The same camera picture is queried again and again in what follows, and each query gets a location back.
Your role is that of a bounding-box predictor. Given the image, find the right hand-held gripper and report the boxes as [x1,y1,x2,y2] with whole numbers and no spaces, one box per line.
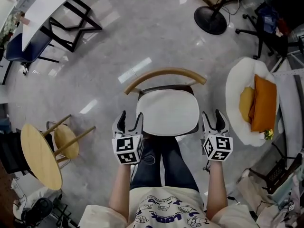
[201,109,234,162]

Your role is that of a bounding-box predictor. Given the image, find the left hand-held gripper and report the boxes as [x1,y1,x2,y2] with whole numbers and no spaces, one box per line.
[111,110,144,166]

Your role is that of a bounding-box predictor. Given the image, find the white seat cushion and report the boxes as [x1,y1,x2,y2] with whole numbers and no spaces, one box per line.
[135,91,200,136]

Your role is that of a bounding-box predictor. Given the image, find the wooden chair with curved back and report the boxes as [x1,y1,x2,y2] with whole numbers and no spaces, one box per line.
[123,67,207,140]

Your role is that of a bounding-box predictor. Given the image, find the person's left forearm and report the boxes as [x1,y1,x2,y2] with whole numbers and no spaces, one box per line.
[108,162,133,215]

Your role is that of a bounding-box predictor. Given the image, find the person's right forearm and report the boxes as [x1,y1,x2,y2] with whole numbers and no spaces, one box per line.
[206,160,229,220]

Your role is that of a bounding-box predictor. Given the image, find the black office chair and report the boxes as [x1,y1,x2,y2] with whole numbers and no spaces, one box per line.
[235,0,304,60]

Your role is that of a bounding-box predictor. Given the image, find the blue chair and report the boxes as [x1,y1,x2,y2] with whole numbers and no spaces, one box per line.
[1,33,60,85]

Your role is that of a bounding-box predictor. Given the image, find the yellow pillow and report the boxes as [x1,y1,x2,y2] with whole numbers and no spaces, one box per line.
[239,86,256,123]

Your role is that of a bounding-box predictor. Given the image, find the orange pillow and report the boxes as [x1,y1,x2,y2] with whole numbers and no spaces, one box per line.
[248,74,278,133]

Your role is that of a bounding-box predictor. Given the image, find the yellow flowers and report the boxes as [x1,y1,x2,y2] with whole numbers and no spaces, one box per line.
[263,128,275,141]

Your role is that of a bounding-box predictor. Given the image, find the white round fluffy armchair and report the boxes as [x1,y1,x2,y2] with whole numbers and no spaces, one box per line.
[225,57,285,148]

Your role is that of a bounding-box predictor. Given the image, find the person's blue jeans legs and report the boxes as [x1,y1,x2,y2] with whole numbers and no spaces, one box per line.
[130,135,200,192]

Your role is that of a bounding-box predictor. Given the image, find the small round wooden stool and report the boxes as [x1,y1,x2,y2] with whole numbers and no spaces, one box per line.
[46,120,80,160]

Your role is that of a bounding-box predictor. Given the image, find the pile of pale clothes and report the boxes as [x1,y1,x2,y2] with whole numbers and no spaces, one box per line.
[237,169,304,228]

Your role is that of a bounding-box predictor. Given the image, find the small black bench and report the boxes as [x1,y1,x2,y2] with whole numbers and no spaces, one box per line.
[248,151,304,195]

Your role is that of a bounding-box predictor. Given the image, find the person's cream printed shirt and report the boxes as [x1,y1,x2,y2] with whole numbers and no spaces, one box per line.
[78,186,256,228]

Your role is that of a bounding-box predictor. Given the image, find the round wooden table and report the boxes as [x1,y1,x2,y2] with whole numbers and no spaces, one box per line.
[20,114,97,191]

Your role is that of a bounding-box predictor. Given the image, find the black fan stand base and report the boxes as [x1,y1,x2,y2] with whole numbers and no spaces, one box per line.
[193,0,238,35]

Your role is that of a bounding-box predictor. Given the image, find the black round device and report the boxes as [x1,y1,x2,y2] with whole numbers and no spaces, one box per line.
[20,197,54,226]

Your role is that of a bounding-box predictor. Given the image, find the white table with black legs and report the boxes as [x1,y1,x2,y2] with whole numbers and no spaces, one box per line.
[21,0,103,53]

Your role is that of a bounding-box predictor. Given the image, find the white flower plant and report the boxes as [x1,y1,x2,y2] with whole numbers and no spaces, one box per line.
[0,10,25,45]

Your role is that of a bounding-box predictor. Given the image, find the black cable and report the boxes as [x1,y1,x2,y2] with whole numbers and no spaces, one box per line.
[130,148,157,183]

